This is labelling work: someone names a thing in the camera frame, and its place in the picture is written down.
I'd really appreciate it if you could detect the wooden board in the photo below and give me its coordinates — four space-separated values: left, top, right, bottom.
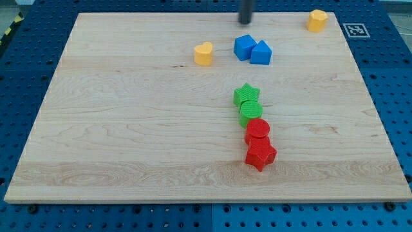
5 12 411 204

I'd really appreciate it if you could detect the red star block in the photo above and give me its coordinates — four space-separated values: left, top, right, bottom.
245 137 277 172

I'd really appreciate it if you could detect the black bolt left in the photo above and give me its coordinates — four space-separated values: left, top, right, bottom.
26 204 38 215

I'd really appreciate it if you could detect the red cylinder block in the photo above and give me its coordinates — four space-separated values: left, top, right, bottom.
244 118 270 144

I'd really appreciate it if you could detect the yellow heart block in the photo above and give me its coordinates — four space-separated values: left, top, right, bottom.
194 41 213 66

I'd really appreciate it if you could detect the blue cube block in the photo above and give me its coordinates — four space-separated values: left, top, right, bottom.
234 34 257 61

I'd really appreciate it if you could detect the yellow hexagon block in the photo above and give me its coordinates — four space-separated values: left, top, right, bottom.
306 9 329 32

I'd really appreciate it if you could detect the green star block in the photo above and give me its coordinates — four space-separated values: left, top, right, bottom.
233 82 260 108

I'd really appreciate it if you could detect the black bolt right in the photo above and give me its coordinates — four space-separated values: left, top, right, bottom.
384 202 396 212

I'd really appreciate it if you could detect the blue triangle block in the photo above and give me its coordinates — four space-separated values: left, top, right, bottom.
250 40 272 65

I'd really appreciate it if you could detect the black bolt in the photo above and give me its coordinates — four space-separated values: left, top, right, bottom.
384 202 396 212
26 204 38 215

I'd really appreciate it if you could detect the green cylinder block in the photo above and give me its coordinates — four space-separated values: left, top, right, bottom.
239 101 263 128

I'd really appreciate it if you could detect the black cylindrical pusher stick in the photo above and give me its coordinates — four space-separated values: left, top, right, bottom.
238 0 256 25

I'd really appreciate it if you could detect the white fiducial marker tag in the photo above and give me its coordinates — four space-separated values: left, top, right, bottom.
343 23 370 38

